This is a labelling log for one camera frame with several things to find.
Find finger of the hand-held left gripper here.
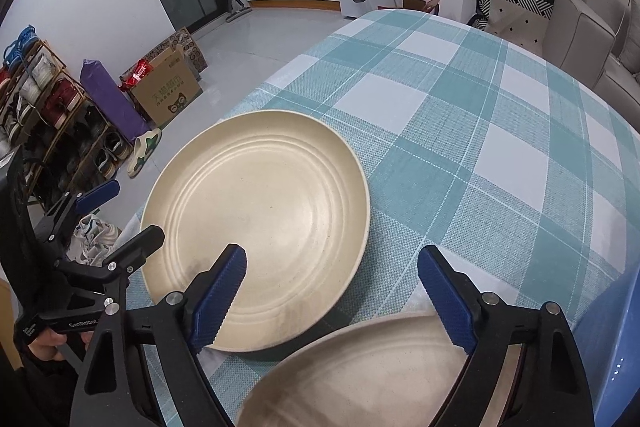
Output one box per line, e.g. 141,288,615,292
42,179,122,253
55,225,166,303

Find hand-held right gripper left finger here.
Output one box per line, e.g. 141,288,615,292
70,243,248,427

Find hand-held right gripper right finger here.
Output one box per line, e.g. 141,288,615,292
416,245,596,427

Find cream plate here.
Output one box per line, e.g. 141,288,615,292
140,109,372,354
242,312,521,427

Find blue bowl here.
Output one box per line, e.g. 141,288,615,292
572,257,640,427

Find person's left forearm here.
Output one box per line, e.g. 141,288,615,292
0,347,76,427

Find person's left hand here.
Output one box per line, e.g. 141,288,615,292
25,328,96,363

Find white sneakers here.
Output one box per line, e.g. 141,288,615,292
67,214,123,265

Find white green slipper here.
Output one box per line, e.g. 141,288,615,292
126,128,163,178

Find wooden shoe rack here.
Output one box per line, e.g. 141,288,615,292
0,24,136,212

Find purple bag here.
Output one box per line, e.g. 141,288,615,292
80,58,151,142

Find brown cardboard box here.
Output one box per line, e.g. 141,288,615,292
129,44,203,125

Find red snack packets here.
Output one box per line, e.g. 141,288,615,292
120,61,153,88

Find patterned cardboard sheet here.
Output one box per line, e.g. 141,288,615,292
150,27,208,72

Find teal checked tablecloth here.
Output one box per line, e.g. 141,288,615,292
135,8,631,427

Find beige sofa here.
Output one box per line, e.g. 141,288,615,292
542,0,640,108

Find red cardboard box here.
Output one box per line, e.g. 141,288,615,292
402,0,446,15

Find black white patterned chair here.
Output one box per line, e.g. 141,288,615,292
467,0,556,55

